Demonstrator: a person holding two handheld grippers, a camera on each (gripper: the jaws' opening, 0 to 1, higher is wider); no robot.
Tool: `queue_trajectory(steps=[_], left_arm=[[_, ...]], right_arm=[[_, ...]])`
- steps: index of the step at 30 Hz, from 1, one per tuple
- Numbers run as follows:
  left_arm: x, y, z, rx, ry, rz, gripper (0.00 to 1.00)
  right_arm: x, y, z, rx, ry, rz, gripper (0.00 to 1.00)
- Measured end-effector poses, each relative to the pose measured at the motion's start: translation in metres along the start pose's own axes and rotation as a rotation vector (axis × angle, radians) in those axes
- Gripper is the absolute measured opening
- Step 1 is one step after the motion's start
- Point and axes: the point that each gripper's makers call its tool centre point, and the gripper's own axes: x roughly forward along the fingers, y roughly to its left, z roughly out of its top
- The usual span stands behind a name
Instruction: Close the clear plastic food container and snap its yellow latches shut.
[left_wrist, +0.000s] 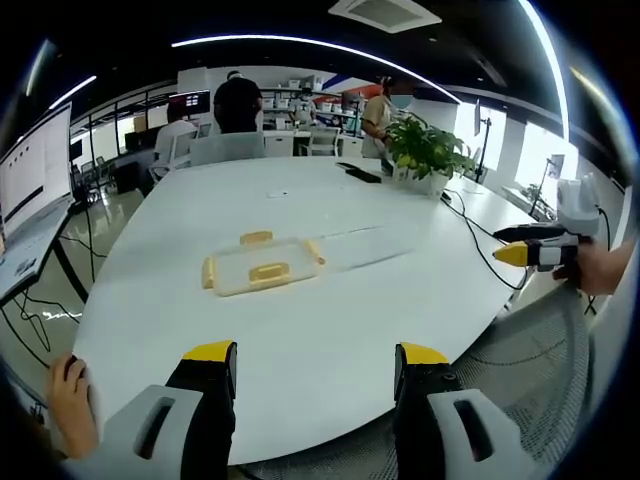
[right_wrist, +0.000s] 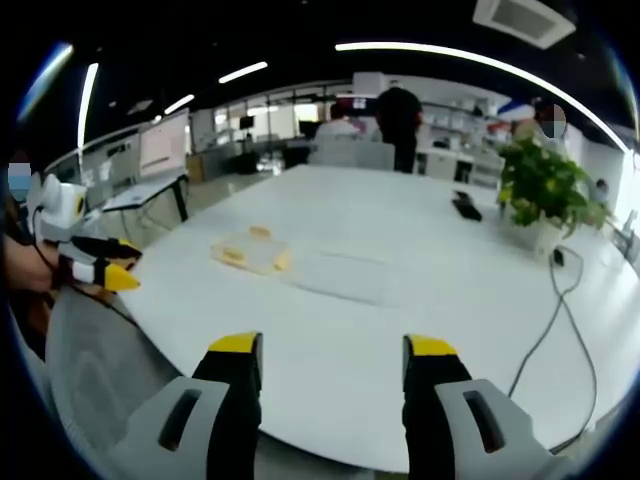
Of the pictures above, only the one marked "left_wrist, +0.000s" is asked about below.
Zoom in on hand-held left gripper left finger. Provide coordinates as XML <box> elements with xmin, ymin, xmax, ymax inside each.
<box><xmin>99</xmin><ymin>339</ymin><xmax>239</xmax><ymax>480</ymax></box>

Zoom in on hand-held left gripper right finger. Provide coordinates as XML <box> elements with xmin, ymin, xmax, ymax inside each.
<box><xmin>393</xmin><ymin>342</ymin><xmax>539</xmax><ymax>480</ymax></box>

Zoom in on clear lid with yellow buckles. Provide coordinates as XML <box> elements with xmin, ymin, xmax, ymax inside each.
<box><xmin>200</xmin><ymin>229</ymin><xmax>327</xmax><ymax>299</ymax></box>

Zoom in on person's right hand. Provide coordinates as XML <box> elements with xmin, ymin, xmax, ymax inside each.
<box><xmin>552</xmin><ymin>239</ymin><xmax>619</xmax><ymax>297</ymax></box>

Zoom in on monitor on stand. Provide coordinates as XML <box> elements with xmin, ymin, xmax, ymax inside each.
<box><xmin>471</xmin><ymin>98</ymin><xmax>495</xmax><ymax>185</ymax></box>

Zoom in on green potted plant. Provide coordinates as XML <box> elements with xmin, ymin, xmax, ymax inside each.
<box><xmin>383</xmin><ymin>113</ymin><xmax>477</xmax><ymax>197</ymax></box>

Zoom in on black flat device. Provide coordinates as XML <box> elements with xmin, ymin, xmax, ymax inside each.
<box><xmin>334</xmin><ymin>160</ymin><xmax>384</xmax><ymax>184</ymax></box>

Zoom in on white side desk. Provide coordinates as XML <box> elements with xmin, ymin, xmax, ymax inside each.
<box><xmin>0</xmin><ymin>199</ymin><xmax>91</xmax><ymax>309</ymax></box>

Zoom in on white office chair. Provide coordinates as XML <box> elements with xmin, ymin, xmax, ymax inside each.
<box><xmin>298</xmin><ymin>126</ymin><xmax>342</xmax><ymax>158</ymax></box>

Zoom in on shelf with white boxes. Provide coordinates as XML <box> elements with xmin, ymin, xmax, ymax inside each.
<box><xmin>261</xmin><ymin>75</ymin><xmax>362</xmax><ymax>127</ymax></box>

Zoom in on grey chair back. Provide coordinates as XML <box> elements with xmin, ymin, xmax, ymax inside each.
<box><xmin>188</xmin><ymin>132</ymin><xmax>266</xmax><ymax>167</ymax></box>

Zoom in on ceiling air vent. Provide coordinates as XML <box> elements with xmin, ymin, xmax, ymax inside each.
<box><xmin>328</xmin><ymin>0</ymin><xmax>444</xmax><ymax>35</ymax></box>

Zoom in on large white monitor screen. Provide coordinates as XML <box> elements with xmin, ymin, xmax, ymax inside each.
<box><xmin>0</xmin><ymin>101</ymin><xmax>74</xmax><ymax>242</ymax></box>

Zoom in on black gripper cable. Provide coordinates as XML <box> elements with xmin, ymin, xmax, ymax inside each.
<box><xmin>583</xmin><ymin>205</ymin><xmax>615</xmax><ymax>317</ymax></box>

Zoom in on black table cable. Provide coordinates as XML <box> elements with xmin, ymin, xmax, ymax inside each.
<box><xmin>440</xmin><ymin>188</ymin><xmax>532</xmax><ymax>292</ymax></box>

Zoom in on black floor cable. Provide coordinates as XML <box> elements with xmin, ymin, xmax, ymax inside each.
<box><xmin>0</xmin><ymin>292</ymin><xmax>84</xmax><ymax>371</ymax></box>

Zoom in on dark wall screen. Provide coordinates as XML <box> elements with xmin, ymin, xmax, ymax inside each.
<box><xmin>167</xmin><ymin>90</ymin><xmax>212</xmax><ymax>121</ymax></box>

